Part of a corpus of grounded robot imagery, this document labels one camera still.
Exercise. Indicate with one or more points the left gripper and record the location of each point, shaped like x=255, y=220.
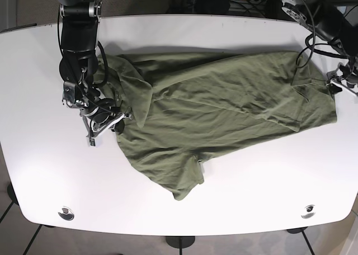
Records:
x=343, y=78

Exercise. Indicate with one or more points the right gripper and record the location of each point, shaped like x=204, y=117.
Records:
x=99, y=115

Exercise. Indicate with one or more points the olive green T-shirt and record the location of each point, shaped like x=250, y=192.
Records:
x=188, y=108

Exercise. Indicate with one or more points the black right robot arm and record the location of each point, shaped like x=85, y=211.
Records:
x=84, y=67

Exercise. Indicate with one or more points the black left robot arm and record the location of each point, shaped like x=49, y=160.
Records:
x=331, y=35

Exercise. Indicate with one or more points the left chrome table grommet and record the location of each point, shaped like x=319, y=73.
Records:
x=66, y=213

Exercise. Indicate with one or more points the chrome table grommet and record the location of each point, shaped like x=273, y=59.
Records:
x=66, y=213
x=308, y=212

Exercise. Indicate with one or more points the right chrome table grommet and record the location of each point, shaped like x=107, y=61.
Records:
x=308, y=212

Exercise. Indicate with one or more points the black table base foot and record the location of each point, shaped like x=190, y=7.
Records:
x=180, y=242

